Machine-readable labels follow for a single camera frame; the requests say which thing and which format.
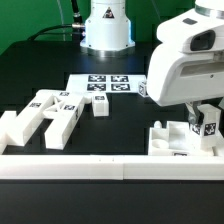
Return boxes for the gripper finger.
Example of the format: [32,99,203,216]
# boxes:
[186,101,204,128]

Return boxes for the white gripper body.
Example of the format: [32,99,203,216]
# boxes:
[147,9,224,106]

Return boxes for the white chair seat piece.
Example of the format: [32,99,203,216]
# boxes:
[148,121,224,156]

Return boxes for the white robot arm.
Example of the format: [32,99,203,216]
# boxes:
[147,0,224,125]

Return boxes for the robot base column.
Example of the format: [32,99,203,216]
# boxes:
[80,0,135,57]

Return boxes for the white marker cube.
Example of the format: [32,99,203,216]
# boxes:
[138,81,148,97]

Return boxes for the white marker sheet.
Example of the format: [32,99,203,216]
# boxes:
[66,74,146,93]

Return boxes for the white obstacle wall bar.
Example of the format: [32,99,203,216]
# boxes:
[0,155,224,180]

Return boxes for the black cable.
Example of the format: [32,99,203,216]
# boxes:
[27,0,88,42]

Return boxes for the white chair back frame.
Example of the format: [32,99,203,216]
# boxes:
[6,90,91,150]

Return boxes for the white left side wall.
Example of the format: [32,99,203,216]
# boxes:
[0,111,17,155]

